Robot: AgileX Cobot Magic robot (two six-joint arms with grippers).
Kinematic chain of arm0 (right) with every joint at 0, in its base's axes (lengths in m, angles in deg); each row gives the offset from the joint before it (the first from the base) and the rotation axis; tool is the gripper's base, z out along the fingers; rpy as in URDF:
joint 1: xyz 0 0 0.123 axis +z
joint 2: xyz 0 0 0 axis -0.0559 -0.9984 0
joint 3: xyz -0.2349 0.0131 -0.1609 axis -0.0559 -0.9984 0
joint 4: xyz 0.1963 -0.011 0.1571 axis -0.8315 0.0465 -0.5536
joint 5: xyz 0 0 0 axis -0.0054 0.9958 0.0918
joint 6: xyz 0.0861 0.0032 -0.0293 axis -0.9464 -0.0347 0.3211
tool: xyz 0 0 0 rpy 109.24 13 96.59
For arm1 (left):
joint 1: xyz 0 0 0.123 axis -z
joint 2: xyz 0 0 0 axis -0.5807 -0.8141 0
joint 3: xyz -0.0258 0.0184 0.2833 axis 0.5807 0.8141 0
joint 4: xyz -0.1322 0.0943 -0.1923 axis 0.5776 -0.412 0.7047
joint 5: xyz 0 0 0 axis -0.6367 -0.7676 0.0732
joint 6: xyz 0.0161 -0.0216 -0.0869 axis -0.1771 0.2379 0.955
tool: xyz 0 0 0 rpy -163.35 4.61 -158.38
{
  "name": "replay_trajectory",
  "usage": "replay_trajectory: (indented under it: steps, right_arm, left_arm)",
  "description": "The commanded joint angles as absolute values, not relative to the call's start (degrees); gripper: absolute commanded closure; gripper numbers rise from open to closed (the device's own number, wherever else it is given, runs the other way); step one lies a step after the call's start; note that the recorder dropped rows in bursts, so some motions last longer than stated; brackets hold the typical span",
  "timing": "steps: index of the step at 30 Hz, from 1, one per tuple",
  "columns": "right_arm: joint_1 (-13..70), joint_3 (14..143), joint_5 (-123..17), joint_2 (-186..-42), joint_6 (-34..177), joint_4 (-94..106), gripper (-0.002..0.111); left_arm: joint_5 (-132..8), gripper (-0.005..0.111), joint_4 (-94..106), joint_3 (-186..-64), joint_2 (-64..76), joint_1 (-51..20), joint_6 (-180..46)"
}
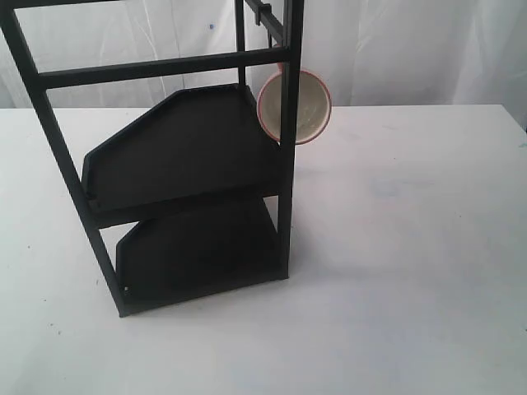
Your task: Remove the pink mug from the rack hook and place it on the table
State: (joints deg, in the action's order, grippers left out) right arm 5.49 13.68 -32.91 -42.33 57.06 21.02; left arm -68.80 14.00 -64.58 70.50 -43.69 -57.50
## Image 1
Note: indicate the black metal shelf rack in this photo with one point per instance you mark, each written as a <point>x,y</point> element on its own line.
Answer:
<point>193,198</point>

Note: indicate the pink cup with cream interior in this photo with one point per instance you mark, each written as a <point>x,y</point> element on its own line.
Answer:
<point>314,106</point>

